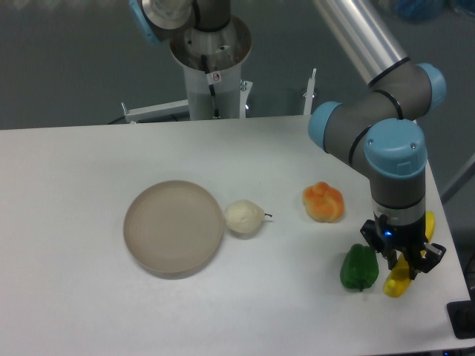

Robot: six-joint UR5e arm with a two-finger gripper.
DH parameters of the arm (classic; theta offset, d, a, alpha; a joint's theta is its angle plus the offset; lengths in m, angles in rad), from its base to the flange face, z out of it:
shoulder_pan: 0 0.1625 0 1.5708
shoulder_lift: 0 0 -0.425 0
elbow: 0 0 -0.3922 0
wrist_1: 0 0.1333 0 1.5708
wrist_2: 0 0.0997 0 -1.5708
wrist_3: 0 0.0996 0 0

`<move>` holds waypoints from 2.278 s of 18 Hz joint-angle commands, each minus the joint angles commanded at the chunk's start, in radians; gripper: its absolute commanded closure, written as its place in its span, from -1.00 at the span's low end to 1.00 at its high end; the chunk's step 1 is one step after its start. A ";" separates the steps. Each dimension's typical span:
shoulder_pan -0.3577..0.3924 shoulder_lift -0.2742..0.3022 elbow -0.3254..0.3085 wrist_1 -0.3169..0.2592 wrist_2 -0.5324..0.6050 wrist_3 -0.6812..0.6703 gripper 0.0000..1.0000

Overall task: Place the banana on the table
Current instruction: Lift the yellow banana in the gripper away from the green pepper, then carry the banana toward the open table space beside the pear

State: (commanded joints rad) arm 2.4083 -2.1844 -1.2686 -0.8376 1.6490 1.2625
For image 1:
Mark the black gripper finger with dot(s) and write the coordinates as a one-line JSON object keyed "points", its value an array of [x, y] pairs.
{"points": [[418, 263], [390, 254]]}

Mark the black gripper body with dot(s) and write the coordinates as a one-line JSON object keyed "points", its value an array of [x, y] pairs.
{"points": [[402, 227]]}

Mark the yellow banana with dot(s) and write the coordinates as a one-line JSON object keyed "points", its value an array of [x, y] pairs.
{"points": [[398, 280]]}

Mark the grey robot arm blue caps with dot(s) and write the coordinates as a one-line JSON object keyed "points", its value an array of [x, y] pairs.
{"points": [[377, 136]]}

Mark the green bell pepper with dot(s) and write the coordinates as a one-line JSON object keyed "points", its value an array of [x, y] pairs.
{"points": [[360, 268]]}

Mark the black device at table edge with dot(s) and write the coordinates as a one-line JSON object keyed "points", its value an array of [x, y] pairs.
{"points": [[461, 314]]}

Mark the orange bread roll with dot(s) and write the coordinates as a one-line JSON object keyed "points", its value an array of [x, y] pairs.
{"points": [[323, 203]]}

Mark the white pear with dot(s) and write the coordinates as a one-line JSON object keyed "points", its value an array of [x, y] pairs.
{"points": [[244, 216]]}

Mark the beige round plate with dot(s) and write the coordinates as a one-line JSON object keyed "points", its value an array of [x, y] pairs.
{"points": [[173, 229]]}

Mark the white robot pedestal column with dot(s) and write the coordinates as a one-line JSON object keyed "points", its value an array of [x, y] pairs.
{"points": [[212, 64]]}

